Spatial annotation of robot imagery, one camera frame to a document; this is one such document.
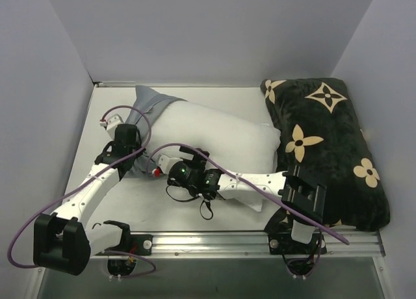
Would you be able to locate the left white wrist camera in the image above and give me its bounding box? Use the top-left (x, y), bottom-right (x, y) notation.
top-left (99, 114), bottom-right (124, 140)

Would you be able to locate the black floral plush pillow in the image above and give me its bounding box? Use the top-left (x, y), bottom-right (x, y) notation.
top-left (260, 77), bottom-right (391, 231)

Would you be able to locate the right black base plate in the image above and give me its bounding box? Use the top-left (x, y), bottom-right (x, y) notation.
top-left (268, 232), bottom-right (320, 256)

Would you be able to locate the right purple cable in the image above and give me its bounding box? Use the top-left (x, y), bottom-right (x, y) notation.
top-left (145, 143), bottom-right (350, 277)

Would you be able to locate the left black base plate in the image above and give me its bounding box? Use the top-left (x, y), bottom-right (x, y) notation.
top-left (109, 234), bottom-right (153, 256)

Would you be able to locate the aluminium front rail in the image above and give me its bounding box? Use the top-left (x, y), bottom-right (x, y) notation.
top-left (87, 231), bottom-right (386, 257)

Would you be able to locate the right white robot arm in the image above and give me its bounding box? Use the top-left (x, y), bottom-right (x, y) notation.
top-left (158, 147), bottom-right (326, 253)

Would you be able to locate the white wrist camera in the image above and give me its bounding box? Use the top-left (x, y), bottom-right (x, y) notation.
top-left (152, 154), bottom-right (182, 177)
top-left (99, 114), bottom-right (124, 140)

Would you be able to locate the white pillow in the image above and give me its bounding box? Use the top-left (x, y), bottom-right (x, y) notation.
top-left (148, 100), bottom-right (282, 213)

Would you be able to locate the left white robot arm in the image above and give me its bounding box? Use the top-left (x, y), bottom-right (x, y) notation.
top-left (33, 124), bottom-right (143, 276)

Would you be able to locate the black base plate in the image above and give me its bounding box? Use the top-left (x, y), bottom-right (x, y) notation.
top-left (109, 234), bottom-right (153, 256)
top-left (268, 232), bottom-right (320, 256)

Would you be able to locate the grey pillowcase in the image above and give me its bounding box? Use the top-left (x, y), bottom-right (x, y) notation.
top-left (125, 84), bottom-right (189, 179)

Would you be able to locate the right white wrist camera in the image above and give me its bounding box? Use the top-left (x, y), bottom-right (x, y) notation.
top-left (152, 154), bottom-right (182, 177)

